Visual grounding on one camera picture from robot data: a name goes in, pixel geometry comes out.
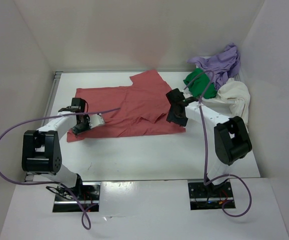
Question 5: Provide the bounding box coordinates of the red t shirt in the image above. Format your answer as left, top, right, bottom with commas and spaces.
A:
66, 70, 186, 143

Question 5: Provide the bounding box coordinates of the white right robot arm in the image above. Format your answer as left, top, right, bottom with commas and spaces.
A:
166, 88, 252, 197

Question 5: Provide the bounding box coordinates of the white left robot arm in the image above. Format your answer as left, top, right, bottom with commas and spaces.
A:
21, 98, 91, 200

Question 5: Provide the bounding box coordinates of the green t shirt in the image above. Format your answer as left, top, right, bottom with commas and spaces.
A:
183, 68, 217, 99

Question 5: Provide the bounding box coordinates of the white plastic basket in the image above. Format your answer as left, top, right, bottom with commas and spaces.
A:
204, 70, 227, 105

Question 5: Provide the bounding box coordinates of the cream white t shirt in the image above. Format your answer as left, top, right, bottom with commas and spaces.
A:
216, 77, 251, 130

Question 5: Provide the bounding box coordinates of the purple t shirt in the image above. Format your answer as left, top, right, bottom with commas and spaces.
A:
187, 43, 241, 91

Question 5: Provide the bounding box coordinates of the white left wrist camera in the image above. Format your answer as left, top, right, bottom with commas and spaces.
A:
89, 113, 106, 129

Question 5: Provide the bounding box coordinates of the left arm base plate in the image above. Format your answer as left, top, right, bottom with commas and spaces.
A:
45, 181, 101, 213

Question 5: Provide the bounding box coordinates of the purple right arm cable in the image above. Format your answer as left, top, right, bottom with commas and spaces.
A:
183, 69, 253, 217

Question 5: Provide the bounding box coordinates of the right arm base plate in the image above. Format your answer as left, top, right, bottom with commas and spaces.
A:
187, 180, 236, 211

